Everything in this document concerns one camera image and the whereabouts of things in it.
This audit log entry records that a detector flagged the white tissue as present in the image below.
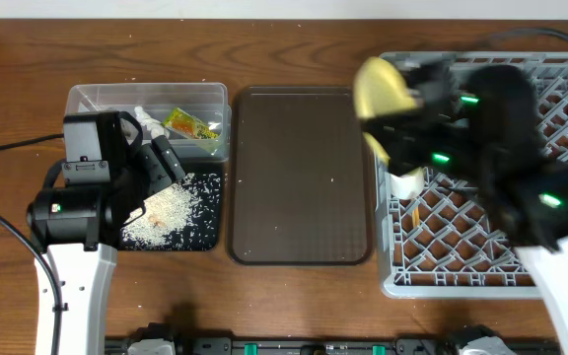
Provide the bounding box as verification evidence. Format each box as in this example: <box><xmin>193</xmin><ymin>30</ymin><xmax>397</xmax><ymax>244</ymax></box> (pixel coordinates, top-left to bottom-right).
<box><xmin>134</xmin><ymin>106</ymin><xmax>170</xmax><ymax>139</ymax></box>

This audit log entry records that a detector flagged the white cup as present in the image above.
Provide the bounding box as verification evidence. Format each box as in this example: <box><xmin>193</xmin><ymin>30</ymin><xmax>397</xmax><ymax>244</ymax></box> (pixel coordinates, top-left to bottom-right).
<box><xmin>389</xmin><ymin>168</ymin><xmax>425</xmax><ymax>200</ymax></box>

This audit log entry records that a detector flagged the yellow plate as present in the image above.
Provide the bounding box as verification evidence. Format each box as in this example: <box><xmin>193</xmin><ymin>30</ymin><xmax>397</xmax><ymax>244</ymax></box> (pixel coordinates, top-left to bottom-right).
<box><xmin>353</xmin><ymin>57</ymin><xmax>418</xmax><ymax>164</ymax></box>

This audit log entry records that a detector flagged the yellow green snack wrapper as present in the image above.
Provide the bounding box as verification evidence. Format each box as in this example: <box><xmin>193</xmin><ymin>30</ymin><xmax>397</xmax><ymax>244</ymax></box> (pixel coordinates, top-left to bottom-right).
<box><xmin>162</xmin><ymin>107</ymin><xmax>219</xmax><ymax>140</ymax></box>

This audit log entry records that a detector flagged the wooden chopstick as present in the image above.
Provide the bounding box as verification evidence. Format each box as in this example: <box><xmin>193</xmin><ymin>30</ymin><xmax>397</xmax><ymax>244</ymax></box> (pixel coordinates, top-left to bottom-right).
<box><xmin>411</xmin><ymin>205</ymin><xmax>420</xmax><ymax>229</ymax></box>

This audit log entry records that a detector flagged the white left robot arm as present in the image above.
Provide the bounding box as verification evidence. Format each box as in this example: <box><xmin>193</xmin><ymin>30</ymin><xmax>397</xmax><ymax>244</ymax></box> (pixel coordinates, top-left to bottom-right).
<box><xmin>27</xmin><ymin>110</ymin><xmax>185</xmax><ymax>354</ymax></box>

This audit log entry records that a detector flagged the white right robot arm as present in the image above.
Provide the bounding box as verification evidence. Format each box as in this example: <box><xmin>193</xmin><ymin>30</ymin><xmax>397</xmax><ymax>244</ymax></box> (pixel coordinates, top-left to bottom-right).
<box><xmin>353</xmin><ymin>57</ymin><xmax>568</xmax><ymax>354</ymax></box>

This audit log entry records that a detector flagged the grey dishwasher rack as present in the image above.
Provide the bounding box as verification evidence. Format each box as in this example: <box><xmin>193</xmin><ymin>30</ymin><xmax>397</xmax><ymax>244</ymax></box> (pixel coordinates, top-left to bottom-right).
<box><xmin>375</xmin><ymin>51</ymin><xmax>568</xmax><ymax>300</ymax></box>

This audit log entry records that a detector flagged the clear plastic bin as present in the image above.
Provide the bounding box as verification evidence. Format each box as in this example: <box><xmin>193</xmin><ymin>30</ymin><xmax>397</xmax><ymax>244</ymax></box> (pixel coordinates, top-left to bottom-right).
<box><xmin>66</xmin><ymin>83</ymin><xmax>232</xmax><ymax>163</ymax></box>

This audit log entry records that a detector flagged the spilled rice pile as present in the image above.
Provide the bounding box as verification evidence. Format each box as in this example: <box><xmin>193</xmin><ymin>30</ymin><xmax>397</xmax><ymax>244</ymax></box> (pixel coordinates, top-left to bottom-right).
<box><xmin>120</xmin><ymin>172</ymin><xmax>222</xmax><ymax>250</ymax></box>

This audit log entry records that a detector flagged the black plastic tray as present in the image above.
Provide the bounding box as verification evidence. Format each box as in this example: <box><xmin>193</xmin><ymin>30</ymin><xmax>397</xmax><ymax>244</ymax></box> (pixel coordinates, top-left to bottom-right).
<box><xmin>115</xmin><ymin>160</ymin><xmax>225</xmax><ymax>252</ymax></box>

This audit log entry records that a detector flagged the brown plastic tray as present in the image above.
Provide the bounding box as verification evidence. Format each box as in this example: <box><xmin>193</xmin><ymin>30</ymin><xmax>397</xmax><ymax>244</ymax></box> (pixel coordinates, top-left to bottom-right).
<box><xmin>227</xmin><ymin>86</ymin><xmax>373</xmax><ymax>266</ymax></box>

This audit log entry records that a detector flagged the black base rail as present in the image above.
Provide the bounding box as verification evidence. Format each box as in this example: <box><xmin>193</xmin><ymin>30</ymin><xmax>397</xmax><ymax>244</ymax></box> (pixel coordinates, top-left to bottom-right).
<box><xmin>104</xmin><ymin>323</ymin><xmax>561</xmax><ymax>355</ymax></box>

